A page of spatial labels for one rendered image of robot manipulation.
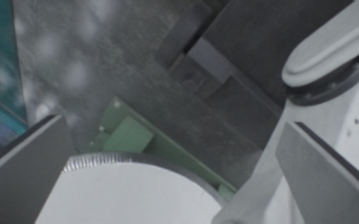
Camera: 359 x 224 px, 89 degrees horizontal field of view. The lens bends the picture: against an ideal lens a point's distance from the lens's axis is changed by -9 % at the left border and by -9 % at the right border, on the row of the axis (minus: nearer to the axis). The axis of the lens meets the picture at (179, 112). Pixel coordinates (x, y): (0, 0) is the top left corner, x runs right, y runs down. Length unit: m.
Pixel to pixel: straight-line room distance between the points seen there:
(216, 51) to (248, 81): 0.10
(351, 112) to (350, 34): 0.09
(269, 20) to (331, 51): 0.17
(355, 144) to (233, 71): 0.29
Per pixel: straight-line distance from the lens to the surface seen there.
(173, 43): 0.48
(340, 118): 0.28
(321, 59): 0.31
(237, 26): 0.45
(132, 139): 1.00
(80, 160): 0.71
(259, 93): 0.50
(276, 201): 0.22
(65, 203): 0.69
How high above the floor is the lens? 0.59
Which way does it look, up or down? 42 degrees down
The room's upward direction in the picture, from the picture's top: 150 degrees counter-clockwise
